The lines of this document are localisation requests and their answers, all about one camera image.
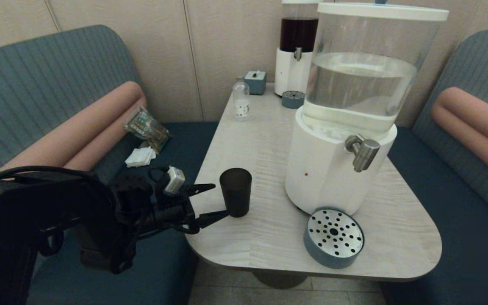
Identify small dark drink dispenser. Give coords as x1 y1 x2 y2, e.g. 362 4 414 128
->
274 0 324 98

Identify white folded napkins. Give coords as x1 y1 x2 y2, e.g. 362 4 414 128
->
125 146 157 168

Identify crinkled snack packet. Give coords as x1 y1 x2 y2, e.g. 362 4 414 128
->
123 106 172 153

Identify black plastic cup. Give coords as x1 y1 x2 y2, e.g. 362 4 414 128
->
219 168 252 218

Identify small blue drip tray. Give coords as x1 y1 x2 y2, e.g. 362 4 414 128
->
281 90 305 109

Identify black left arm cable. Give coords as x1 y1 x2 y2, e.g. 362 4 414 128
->
0 166 113 200

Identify round grey drip tray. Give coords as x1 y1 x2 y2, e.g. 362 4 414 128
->
303 207 364 269

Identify white water dispenser lid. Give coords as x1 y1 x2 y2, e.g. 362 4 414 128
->
317 0 449 22

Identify silver water dispenser tap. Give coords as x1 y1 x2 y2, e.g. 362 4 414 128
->
345 134 381 173

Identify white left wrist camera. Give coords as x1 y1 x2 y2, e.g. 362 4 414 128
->
164 166 186 194

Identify dark table pedestal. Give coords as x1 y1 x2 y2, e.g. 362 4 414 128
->
250 270 310 290

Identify clear plastic bottle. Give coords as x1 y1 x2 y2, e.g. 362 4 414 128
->
233 76 251 122

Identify teal ribbed bench backrest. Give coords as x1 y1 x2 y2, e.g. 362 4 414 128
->
0 25 145 178
411 30 488 231

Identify dark blue bench seat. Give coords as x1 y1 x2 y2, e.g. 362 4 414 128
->
28 123 219 305
380 127 488 305

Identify small blue tissue box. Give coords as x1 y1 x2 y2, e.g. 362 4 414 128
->
244 70 267 95

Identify large clear water dispenser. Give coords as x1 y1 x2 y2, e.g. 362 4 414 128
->
285 0 449 216

